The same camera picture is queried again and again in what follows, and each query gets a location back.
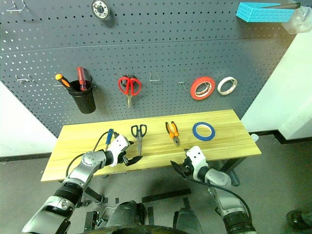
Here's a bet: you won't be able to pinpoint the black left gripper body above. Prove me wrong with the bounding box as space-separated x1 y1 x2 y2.
117 149 131 167

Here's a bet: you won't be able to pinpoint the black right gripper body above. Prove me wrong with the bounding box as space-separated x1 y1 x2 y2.
181 156 195 180

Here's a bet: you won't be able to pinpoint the dark blue handled scissors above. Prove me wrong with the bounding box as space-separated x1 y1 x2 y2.
130 123 148 157

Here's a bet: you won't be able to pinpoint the grey pegboard panel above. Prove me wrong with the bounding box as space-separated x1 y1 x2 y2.
0 0 300 138

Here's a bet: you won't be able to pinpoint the blue tape roll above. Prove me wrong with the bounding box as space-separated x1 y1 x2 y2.
192 121 216 142

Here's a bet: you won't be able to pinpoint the dark grey rounded casing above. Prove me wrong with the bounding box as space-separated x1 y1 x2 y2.
106 200 147 230
172 206 203 234

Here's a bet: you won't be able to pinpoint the black plastic cup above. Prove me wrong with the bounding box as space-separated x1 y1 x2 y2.
67 79 97 115

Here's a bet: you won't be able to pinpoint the white tape roll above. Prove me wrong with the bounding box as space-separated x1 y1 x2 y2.
216 76 238 96

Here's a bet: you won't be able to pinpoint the red tape roll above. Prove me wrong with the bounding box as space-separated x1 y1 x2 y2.
190 76 216 101

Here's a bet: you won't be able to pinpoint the red utility knife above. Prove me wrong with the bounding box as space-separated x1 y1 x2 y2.
77 66 89 92

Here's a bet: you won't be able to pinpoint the orange and black screwdriver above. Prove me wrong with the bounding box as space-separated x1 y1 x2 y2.
55 73 74 92

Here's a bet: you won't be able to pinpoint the dark rounded object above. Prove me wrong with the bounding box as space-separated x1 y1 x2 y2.
285 209 312 233

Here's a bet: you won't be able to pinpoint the metal double prong hook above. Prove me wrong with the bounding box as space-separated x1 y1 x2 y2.
15 73 36 85

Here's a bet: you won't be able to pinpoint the round silver bearing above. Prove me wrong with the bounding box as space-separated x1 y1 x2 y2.
91 0 111 20

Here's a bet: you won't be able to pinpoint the light blue gridded block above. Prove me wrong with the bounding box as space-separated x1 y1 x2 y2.
235 2 295 24

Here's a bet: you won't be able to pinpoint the clear plastic bag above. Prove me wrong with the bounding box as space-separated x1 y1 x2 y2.
282 5 312 35

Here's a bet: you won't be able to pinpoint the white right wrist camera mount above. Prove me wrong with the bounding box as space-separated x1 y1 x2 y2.
185 145 209 181

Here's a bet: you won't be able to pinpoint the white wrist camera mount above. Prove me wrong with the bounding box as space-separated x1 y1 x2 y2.
185 145 209 181
107 135 130 168

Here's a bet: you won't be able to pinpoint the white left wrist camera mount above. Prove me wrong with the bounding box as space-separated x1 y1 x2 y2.
107 135 130 168

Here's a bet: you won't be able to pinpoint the orange handled pliers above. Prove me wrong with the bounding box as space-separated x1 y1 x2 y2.
165 120 181 147

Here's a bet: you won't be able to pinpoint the blue handled screwdriver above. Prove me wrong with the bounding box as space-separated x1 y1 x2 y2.
104 128 115 152

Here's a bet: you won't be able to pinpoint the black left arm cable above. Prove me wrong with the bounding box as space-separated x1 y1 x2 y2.
65 131 116 179

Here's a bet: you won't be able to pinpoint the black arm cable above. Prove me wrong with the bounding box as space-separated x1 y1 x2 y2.
186 176 252 221
65 131 116 179

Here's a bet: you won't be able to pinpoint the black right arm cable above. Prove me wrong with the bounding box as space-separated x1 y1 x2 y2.
186 176 252 221

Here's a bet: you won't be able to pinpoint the red handled scissors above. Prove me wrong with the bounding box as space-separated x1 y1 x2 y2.
117 75 143 109

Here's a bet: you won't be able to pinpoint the black metal floor bracket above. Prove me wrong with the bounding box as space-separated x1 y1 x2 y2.
83 209 109 233

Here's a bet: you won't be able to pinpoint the large metal wire hook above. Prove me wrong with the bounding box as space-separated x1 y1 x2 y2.
6 0 28 13

